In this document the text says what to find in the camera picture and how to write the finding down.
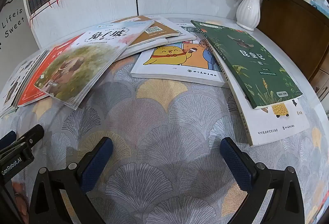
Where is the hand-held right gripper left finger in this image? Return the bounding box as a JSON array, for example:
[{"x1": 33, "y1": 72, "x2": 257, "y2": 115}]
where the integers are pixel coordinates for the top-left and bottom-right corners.
[{"x1": 28, "y1": 136, "x2": 115, "y2": 224}]

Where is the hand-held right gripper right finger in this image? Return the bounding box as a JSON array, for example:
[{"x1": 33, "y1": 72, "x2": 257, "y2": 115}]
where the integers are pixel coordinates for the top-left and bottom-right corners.
[{"x1": 221, "y1": 137, "x2": 306, "y2": 224}]

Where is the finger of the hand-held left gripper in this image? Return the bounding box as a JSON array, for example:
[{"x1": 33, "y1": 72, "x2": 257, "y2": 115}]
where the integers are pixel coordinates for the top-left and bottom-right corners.
[
  {"x1": 0, "y1": 124, "x2": 45, "y2": 156},
  {"x1": 0, "y1": 131, "x2": 16, "y2": 148}
]

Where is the red book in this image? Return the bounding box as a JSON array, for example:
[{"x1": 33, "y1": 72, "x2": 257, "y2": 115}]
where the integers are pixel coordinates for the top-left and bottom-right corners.
[{"x1": 17, "y1": 34, "x2": 85, "y2": 107}]

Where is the teal poetry book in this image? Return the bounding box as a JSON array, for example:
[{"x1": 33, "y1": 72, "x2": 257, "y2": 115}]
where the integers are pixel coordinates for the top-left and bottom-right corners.
[{"x1": 0, "y1": 53, "x2": 49, "y2": 118}]

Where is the white book yellow honeycomb print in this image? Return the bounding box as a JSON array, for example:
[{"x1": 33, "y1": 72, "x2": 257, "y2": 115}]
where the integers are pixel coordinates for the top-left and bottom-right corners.
[{"x1": 212, "y1": 51, "x2": 310, "y2": 147}]

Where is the meadow cover rabbit book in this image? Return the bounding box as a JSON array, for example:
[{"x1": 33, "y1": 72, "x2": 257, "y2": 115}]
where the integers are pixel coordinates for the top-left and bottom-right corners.
[{"x1": 34, "y1": 20, "x2": 155, "y2": 110}]

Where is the dark green insect book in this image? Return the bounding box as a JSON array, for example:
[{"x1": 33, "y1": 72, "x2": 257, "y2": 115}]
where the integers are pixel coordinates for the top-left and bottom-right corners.
[{"x1": 190, "y1": 20, "x2": 303, "y2": 110}]

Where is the yellow chick cartoon book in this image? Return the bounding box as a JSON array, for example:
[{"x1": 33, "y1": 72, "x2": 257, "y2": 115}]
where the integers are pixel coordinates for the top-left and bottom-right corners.
[{"x1": 131, "y1": 34, "x2": 230, "y2": 89}]

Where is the brown cover book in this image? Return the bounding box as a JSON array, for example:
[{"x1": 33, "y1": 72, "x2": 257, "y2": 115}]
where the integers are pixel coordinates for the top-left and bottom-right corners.
[{"x1": 110, "y1": 15, "x2": 180, "y2": 47}]

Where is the brown wooden cabinet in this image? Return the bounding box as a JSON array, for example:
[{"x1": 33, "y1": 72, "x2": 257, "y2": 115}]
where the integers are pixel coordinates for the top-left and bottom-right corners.
[{"x1": 253, "y1": 0, "x2": 329, "y2": 83}]

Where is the white bookshelf cabinet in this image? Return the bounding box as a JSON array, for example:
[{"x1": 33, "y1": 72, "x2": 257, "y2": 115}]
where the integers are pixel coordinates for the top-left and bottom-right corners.
[{"x1": 22, "y1": 0, "x2": 263, "y2": 52}]

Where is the light blue box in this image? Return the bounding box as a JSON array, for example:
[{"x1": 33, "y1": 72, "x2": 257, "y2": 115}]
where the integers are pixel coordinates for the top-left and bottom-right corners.
[{"x1": 310, "y1": 0, "x2": 328, "y2": 11}]

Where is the cartoon wall decal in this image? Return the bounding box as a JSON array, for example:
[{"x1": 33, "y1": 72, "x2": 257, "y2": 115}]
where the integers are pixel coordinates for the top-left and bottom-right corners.
[{"x1": 0, "y1": 0, "x2": 27, "y2": 47}]

